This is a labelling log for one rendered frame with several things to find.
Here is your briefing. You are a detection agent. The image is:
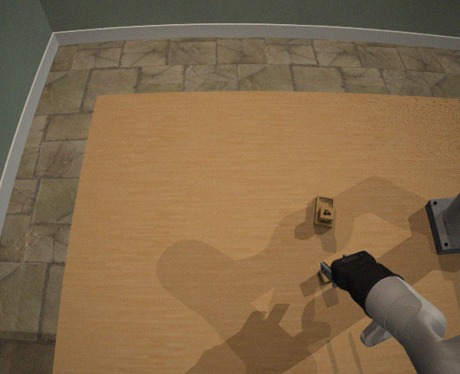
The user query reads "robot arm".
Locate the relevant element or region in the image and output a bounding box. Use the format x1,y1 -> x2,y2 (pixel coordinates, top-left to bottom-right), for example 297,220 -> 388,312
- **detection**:
385,193 -> 460,374

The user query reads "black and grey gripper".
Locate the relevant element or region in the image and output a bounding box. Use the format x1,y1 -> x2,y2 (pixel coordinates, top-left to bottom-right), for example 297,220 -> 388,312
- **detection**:
320,251 -> 418,347

